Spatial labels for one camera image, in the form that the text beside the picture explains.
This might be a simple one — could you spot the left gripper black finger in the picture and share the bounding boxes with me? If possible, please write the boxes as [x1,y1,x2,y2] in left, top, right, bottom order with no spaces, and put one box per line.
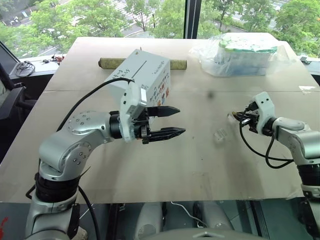
[148,127,187,141]
[147,105,181,119]

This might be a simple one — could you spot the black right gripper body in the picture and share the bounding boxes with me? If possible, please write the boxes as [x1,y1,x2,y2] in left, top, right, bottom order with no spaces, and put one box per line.
[243,103,263,134]

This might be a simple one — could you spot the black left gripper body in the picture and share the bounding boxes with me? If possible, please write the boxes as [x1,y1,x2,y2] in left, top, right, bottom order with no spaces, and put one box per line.
[131,107,154,146]

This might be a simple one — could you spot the white box with slot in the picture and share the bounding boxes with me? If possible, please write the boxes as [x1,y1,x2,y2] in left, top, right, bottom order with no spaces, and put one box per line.
[102,48,172,111]

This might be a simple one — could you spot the small clear plastic piece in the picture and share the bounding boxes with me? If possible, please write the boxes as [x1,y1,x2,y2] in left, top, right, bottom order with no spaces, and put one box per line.
[213,127,227,144]

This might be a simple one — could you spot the olive brown rolled mat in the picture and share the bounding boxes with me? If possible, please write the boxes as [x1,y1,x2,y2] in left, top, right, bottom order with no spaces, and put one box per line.
[97,57,188,71]

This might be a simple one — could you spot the blue green package stack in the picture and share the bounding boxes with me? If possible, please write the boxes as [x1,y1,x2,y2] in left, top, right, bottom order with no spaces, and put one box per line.
[214,33,279,76]

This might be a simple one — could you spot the clear plastic bag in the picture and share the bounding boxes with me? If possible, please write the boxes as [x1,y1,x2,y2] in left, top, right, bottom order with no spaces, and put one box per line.
[188,32,281,77]

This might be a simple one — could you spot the silver rounded robot leg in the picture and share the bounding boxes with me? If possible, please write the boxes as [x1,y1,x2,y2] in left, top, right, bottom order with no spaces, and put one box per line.
[136,201,164,240]
[199,200,235,234]

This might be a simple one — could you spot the grey robot torso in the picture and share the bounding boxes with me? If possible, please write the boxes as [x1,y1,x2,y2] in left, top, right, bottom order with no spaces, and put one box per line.
[149,228,254,240]

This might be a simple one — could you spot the small red black tools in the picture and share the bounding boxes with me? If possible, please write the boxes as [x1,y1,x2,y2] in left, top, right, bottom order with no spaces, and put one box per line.
[41,53,66,66]

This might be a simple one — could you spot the black office chair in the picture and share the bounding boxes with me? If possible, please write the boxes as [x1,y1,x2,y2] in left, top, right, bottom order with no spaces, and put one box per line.
[0,62,38,121]

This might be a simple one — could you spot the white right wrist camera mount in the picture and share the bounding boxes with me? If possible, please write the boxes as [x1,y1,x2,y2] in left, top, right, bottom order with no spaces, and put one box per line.
[249,91,276,137]

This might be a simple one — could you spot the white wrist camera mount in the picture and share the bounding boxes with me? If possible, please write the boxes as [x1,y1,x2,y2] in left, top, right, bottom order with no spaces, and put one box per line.
[119,81,151,144]
[249,91,276,137]

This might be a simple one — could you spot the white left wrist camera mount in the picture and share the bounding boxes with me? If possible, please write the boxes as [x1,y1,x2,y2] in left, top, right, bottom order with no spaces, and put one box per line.
[119,81,151,144]

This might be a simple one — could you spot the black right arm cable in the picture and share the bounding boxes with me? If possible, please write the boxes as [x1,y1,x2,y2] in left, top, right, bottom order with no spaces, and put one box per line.
[239,117,297,169]

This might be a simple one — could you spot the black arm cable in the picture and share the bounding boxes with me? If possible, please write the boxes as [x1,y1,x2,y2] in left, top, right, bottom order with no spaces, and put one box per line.
[56,77,136,132]
[239,117,297,169]

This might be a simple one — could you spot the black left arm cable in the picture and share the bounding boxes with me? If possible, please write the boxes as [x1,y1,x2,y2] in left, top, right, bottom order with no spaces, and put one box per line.
[56,77,136,132]

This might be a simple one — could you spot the thin white cable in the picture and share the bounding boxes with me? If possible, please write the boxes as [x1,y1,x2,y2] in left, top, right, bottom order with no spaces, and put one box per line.
[170,200,209,228]

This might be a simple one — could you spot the dark window frame post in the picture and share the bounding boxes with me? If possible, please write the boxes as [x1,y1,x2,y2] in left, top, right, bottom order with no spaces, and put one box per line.
[184,0,203,40]

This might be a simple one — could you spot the black cable on torso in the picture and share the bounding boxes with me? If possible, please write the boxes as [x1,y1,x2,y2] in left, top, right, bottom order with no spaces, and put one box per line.
[76,184,101,240]

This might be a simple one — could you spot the black cable bundle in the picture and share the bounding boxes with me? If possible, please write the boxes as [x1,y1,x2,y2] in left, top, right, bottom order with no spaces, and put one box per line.
[14,60,36,76]

